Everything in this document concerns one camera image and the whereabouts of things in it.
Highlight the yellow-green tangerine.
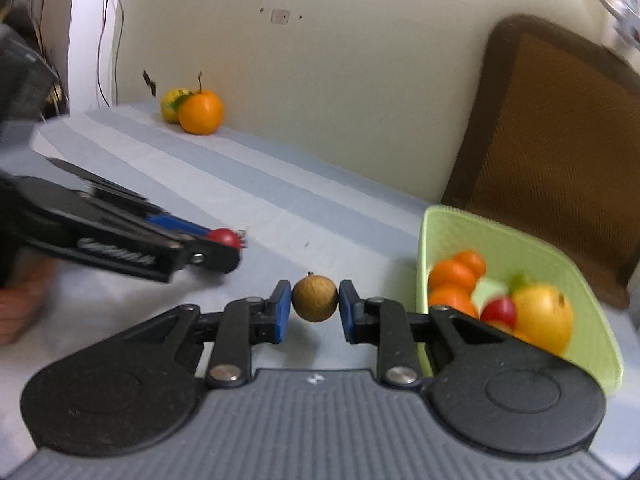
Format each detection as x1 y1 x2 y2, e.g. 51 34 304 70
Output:
160 88 193 124

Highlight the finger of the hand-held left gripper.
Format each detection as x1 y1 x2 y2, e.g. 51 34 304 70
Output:
47 157 212 240
182 239 242 275

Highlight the green plastic basket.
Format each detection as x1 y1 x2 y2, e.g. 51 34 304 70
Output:
416 205 625 397

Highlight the small orange kumquat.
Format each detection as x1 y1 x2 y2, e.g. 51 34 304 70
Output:
454 250 487 278
429 258 478 293
429 285 480 318

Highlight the orange tangerine with stem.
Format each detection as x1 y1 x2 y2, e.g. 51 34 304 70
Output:
178 72 224 136

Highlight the black wall cable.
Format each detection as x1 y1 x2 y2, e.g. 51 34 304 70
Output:
95 0 126 108

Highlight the brown longan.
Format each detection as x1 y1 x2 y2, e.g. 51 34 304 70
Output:
291 272 339 323

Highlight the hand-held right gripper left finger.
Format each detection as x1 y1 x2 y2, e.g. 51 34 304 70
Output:
125 281 292 391

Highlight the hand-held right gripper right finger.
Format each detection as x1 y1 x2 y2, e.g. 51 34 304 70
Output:
339 280 506 390

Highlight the yellow mango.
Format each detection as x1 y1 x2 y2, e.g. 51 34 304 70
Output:
511 283 575 356

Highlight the brown woven seat mat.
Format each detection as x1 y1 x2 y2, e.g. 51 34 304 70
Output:
440 14 640 311

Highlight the red cherry tomato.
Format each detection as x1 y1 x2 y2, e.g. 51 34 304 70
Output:
206 228 246 251
480 296 518 328

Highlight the person's left hand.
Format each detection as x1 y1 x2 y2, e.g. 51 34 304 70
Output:
0 262 55 345

